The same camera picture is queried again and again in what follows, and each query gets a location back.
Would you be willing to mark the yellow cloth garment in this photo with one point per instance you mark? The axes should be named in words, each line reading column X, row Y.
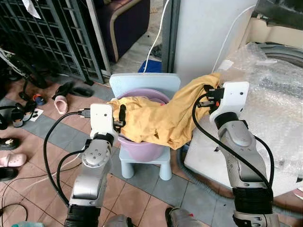
column 161, row 120

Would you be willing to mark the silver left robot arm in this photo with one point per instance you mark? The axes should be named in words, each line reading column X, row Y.
column 92, row 172

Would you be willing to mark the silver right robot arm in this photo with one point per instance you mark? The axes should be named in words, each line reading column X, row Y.
column 241, row 156

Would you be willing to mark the white washing machine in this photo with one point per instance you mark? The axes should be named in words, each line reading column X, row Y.
column 203, row 163

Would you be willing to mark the purple plastic basin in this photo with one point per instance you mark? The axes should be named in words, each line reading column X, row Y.
column 142, row 150

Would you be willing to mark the light blue plastic stool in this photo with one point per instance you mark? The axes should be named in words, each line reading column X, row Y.
column 142, row 81

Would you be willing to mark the black slipper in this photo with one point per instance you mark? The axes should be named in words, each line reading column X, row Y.
column 78, row 90

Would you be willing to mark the blue plastic object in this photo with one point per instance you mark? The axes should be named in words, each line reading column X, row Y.
column 150, row 66

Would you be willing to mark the white upright panel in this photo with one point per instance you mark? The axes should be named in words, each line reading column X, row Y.
column 208, row 33

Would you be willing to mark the small pink slipper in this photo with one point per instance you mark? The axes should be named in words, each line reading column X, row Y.
column 60, row 104

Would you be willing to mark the clear bubble wrap sheet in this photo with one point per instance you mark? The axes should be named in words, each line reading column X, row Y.
column 277, row 109

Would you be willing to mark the round blue red object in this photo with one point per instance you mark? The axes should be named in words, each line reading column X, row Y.
column 39, row 100

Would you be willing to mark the dark purple armchair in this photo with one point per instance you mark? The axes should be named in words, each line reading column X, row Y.
column 128, row 28

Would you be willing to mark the grey left robot leg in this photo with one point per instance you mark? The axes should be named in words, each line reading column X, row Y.
column 118, row 222

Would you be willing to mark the grey robot leg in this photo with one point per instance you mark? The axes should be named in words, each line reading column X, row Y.
column 118, row 222
column 184, row 218

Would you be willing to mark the large pink slipper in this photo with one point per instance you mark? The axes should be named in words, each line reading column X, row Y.
column 13, row 160

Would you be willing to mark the black shoe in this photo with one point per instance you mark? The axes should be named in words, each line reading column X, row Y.
column 8, row 143

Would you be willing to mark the black metal grid gate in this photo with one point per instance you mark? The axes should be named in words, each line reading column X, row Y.
column 42, row 33

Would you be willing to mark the grey right robot leg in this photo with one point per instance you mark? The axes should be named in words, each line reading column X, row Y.
column 184, row 218

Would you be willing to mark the white paper tag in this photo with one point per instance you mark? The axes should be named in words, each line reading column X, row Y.
column 32, row 7

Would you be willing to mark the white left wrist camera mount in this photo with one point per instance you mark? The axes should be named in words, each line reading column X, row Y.
column 101, row 118

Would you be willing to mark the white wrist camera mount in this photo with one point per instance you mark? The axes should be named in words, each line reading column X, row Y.
column 101, row 118
column 234, row 97

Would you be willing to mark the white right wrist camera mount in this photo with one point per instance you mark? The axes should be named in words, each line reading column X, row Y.
column 234, row 97

